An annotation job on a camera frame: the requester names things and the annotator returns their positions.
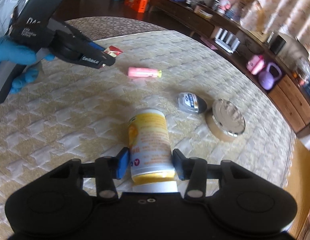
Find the yellow white supplement bottle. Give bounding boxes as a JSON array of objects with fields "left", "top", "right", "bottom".
[{"left": 128, "top": 108, "right": 178, "bottom": 193}]

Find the grey black oval packet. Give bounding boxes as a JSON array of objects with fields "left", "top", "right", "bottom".
[{"left": 177, "top": 92, "right": 207, "bottom": 114}]

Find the round silver lid tin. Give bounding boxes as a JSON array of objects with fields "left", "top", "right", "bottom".
[{"left": 205, "top": 99, "right": 246, "bottom": 142}]

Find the red white candy packet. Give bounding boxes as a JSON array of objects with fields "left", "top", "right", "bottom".
[{"left": 98, "top": 46, "right": 122, "bottom": 68}]

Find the pink tube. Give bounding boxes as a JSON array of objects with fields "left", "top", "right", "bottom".
[{"left": 128, "top": 67, "right": 162, "bottom": 77}]

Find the blue gloved left hand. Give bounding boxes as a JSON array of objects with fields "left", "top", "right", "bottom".
[{"left": 0, "top": 36, "right": 40, "bottom": 94}]

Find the cream quilted table mat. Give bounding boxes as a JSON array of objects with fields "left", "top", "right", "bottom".
[{"left": 5, "top": 31, "right": 297, "bottom": 239}]

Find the orange gift bag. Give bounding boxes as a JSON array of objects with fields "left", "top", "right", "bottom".
[{"left": 124, "top": 0, "right": 148, "bottom": 13}]

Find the purple kettlebell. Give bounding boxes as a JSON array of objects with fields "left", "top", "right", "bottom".
[{"left": 258, "top": 62, "right": 282, "bottom": 90}]

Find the yellow table runner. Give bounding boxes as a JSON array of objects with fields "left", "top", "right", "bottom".
[{"left": 285, "top": 139, "right": 310, "bottom": 238}]

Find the white wifi router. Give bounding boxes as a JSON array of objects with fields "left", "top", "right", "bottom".
[{"left": 214, "top": 28, "right": 240, "bottom": 54}]

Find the wooden tv cabinet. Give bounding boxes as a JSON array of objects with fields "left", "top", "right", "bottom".
[{"left": 148, "top": 0, "right": 310, "bottom": 138}]

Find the black cylinder speaker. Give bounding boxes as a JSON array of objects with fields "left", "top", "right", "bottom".
[{"left": 269, "top": 35, "right": 286, "bottom": 55}]

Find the floral draped cloth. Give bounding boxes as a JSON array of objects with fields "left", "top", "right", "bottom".
[{"left": 240, "top": 0, "right": 310, "bottom": 60}]

